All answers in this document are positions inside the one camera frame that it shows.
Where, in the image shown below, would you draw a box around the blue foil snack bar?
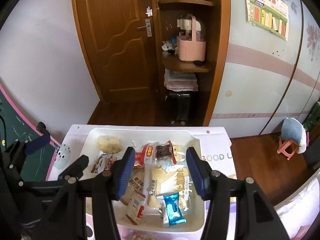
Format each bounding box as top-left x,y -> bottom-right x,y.
164,193 -> 187,226

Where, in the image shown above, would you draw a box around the blue plush cushion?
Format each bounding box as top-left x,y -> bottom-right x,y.
281,118 -> 307,154

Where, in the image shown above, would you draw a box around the pink handled basket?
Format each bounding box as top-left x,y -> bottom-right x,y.
177,15 -> 206,62

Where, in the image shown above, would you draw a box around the white pillow bedding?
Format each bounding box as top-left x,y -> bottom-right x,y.
274,171 -> 319,239

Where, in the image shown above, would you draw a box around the white plastic storage bin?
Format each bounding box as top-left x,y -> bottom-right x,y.
80,127 -> 207,234

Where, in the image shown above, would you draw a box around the pink plastic stool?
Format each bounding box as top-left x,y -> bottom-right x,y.
277,137 -> 298,160

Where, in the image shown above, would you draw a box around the wall calendar poster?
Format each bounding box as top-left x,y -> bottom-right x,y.
246,0 -> 289,41

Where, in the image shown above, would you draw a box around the red apple snack packet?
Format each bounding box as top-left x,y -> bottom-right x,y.
126,195 -> 145,225

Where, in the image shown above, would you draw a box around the beige biscuit packet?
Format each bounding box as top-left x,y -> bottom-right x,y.
120,168 -> 144,205

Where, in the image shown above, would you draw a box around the chocolate brownie packet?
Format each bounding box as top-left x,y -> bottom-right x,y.
91,154 -> 117,174

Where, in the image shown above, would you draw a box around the folded towels stack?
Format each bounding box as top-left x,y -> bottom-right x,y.
164,69 -> 198,92

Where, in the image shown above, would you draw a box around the cartoon face table cover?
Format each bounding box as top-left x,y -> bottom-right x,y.
46,123 -> 238,240

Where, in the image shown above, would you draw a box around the clear bag yellow puffs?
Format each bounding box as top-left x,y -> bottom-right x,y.
97,135 -> 123,154

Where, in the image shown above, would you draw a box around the red date walnut pack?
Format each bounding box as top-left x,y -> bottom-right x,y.
136,140 -> 177,166

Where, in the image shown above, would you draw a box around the wooden corner shelf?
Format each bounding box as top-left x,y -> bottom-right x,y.
152,0 -> 231,126

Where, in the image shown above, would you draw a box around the brown wooden door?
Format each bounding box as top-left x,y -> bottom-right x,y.
72,0 -> 158,102

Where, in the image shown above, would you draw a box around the yellow white sandwich pack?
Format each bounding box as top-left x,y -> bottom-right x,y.
148,165 -> 191,211

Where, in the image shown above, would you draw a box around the green chalkboard pink frame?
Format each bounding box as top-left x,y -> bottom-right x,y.
1,87 -> 61,181

